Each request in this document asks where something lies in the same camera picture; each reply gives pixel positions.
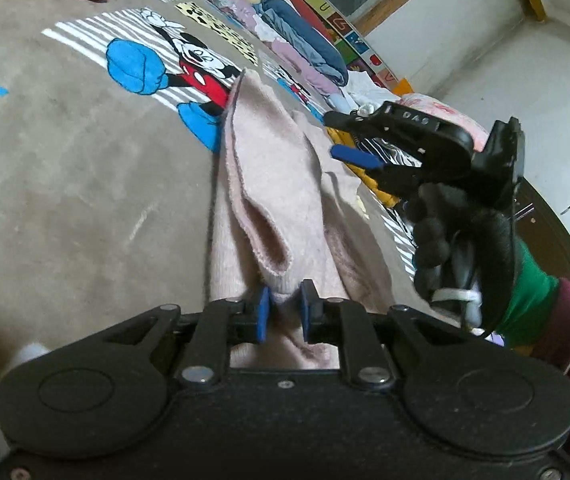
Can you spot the white crumpled cloth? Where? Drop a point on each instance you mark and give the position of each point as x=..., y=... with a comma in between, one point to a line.
x=365, y=92

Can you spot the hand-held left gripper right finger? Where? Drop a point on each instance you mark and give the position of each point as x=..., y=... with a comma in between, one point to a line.
x=307, y=312

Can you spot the blue folded quilt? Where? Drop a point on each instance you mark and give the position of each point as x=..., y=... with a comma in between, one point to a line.
x=305, y=35

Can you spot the colourful letter headboard mat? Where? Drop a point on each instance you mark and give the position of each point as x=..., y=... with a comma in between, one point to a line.
x=335, y=22

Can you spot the black striped folded garment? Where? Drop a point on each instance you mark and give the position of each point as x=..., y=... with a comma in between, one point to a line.
x=397, y=154

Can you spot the orange board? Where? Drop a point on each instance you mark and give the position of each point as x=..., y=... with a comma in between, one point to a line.
x=402, y=85

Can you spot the pink folded quilt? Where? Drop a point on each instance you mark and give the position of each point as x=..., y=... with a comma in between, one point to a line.
x=440, y=110

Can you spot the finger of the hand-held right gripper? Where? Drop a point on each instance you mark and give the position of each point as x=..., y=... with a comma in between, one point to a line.
x=395, y=117
x=357, y=156

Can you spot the mustard yellow folded garment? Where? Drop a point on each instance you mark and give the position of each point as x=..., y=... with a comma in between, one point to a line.
x=360, y=177

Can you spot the dark wooden bed frame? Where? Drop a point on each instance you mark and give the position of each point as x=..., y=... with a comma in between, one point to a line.
x=555, y=240

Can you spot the pink knit sweater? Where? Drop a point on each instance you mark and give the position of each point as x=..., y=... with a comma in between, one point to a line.
x=275, y=185

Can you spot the person's right hand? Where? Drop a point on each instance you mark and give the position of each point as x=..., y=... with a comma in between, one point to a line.
x=490, y=255

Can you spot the cartoon printed blanket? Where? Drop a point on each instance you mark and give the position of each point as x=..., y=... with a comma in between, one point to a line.
x=65, y=170

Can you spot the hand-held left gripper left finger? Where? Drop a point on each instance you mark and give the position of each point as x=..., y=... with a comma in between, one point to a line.
x=262, y=315

